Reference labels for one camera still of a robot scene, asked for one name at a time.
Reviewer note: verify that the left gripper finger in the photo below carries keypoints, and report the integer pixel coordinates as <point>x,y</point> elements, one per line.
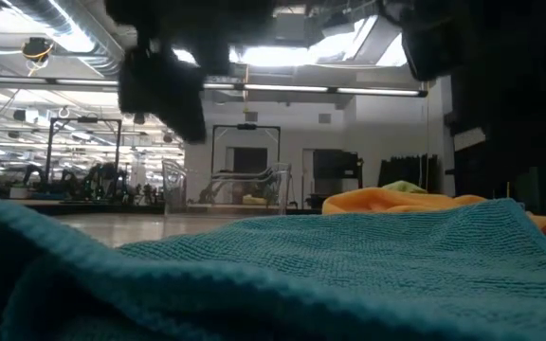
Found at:
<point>159,90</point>

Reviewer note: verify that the green microfiber towel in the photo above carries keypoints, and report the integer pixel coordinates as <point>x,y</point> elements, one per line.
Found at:
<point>403,187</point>

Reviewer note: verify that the orange microfiber towel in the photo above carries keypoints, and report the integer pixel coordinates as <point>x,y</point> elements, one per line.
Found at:
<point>387,201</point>

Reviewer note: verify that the teal microfiber towel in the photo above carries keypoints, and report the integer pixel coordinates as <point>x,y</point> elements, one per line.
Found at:
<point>301,274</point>

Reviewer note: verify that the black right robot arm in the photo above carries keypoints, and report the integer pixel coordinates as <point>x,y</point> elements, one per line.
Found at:
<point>500,19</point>

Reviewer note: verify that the black robot arms station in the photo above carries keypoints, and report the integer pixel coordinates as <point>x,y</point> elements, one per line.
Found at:
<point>97,180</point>

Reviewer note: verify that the long linear ceiling light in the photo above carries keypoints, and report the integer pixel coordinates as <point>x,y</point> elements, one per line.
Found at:
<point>301,88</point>

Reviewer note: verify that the black curtain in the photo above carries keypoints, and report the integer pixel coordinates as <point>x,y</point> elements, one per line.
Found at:
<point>405,170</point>

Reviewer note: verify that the clear plastic bin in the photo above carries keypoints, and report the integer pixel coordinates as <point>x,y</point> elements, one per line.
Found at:
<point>273,189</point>

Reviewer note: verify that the black robot station frame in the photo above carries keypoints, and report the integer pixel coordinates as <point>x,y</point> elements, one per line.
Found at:
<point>83,120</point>
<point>246,126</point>

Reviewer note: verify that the silver ventilation duct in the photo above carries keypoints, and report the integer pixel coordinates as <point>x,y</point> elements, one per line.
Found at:
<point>31,9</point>

